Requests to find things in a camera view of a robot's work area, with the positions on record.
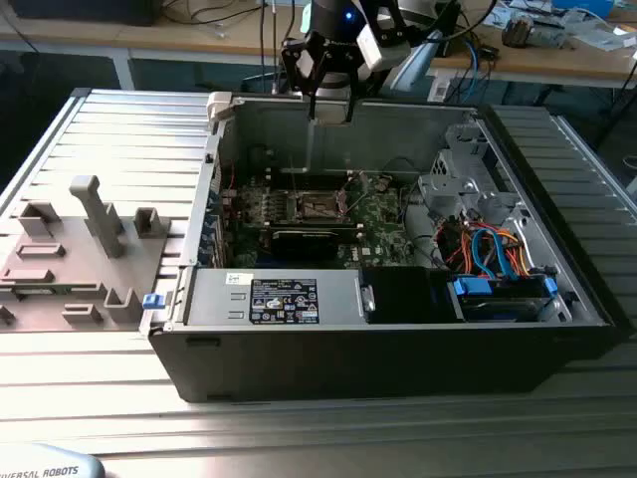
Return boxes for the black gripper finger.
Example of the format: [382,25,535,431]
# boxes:
[324,51,362,124]
[281,34,325,121]

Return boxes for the metal socket cover frame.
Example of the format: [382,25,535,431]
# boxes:
[336,171,370,213]

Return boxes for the metal wire locking lever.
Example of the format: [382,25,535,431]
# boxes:
[346,187,373,216]
[289,153,302,200]

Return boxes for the CPU socket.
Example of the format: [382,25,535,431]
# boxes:
[296,188,350,224]

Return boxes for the CPU cooler with fins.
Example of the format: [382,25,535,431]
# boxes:
[501,13,537,49]

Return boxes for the beige case latch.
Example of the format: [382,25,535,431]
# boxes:
[206,92,236,123]

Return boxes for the grey metal drive cage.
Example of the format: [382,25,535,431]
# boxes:
[416,123,532,223]

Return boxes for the black graphics card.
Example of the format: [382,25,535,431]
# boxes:
[259,222,360,263]

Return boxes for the green motherboard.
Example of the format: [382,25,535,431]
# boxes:
[226,168,419,270]

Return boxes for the wooden desk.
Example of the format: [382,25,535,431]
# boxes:
[0,0,306,66]
[427,0,637,92]

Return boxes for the grey metal device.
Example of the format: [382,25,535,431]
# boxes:
[531,19,568,50]

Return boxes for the grey power supply unit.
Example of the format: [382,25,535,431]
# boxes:
[183,267,368,328]

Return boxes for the hard disk in blue carrier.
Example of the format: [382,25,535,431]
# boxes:
[446,275,559,323]

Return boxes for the blue box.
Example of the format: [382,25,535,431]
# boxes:
[551,0,617,19]

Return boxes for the black box on desk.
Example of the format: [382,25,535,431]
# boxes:
[8,0,156,27]

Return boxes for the black PC case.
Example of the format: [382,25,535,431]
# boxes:
[147,92,634,404]

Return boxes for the grey parts rack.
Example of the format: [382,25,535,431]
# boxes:
[0,173,173,334]

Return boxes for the pale blue teach pendant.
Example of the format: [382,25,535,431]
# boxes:
[0,441,106,478]

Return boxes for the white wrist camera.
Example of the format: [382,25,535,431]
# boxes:
[356,4,413,71]

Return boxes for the blue flat wire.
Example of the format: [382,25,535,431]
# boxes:
[470,226,519,280]

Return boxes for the orange and red wires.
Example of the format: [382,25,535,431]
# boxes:
[437,223,534,278]

